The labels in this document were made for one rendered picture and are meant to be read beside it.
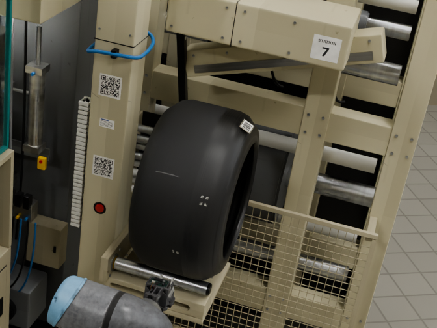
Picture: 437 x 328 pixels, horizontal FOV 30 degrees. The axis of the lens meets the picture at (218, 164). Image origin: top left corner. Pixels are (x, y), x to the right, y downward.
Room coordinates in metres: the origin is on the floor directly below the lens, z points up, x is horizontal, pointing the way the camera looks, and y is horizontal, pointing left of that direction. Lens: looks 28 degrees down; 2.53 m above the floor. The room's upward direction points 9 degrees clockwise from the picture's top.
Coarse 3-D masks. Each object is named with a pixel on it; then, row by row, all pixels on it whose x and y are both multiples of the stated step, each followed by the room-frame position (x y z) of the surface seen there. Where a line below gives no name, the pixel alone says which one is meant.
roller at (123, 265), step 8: (120, 264) 2.27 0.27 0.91; (128, 264) 2.27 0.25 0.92; (136, 264) 2.27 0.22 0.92; (144, 264) 2.27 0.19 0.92; (128, 272) 2.26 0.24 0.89; (136, 272) 2.25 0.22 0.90; (144, 272) 2.25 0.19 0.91; (152, 272) 2.25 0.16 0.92; (160, 272) 2.25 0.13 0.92; (168, 272) 2.25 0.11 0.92; (168, 280) 2.23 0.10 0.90; (176, 280) 2.23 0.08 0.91; (184, 280) 2.23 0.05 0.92; (192, 280) 2.23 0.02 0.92; (200, 280) 2.23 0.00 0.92; (184, 288) 2.22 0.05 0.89; (192, 288) 2.21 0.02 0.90; (200, 288) 2.21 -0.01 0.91; (208, 288) 2.21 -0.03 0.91
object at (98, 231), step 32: (128, 0) 2.36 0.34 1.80; (96, 32) 2.38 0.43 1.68; (128, 32) 2.35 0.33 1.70; (96, 64) 2.37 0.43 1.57; (128, 64) 2.35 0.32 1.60; (96, 96) 2.37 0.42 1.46; (128, 96) 2.35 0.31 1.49; (96, 128) 2.37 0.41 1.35; (128, 128) 2.37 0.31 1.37; (128, 160) 2.41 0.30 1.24; (96, 192) 2.37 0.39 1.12; (128, 192) 2.44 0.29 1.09; (96, 224) 2.36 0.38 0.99; (96, 256) 2.36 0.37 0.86
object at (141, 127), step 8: (144, 112) 2.89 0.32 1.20; (144, 120) 2.89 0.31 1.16; (152, 120) 2.89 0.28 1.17; (144, 128) 2.76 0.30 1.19; (152, 128) 2.76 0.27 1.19; (144, 136) 2.76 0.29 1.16; (136, 144) 2.77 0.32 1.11; (144, 144) 2.77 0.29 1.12; (136, 152) 2.76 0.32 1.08; (136, 160) 2.77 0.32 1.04; (136, 168) 2.88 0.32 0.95
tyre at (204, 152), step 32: (160, 128) 2.29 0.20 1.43; (192, 128) 2.28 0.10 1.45; (224, 128) 2.30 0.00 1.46; (256, 128) 2.46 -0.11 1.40; (160, 160) 2.19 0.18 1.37; (192, 160) 2.19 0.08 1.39; (224, 160) 2.20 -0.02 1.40; (256, 160) 2.54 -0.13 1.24; (160, 192) 2.13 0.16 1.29; (192, 192) 2.12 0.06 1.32; (224, 192) 2.15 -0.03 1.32; (160, 224) 2.11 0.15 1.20; (192, 224) 2.09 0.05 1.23; (224, 224) 2.15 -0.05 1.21; (160, 256) 2.13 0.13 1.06; (192, 256) 2.09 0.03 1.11; (224, 256) 2.30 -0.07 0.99
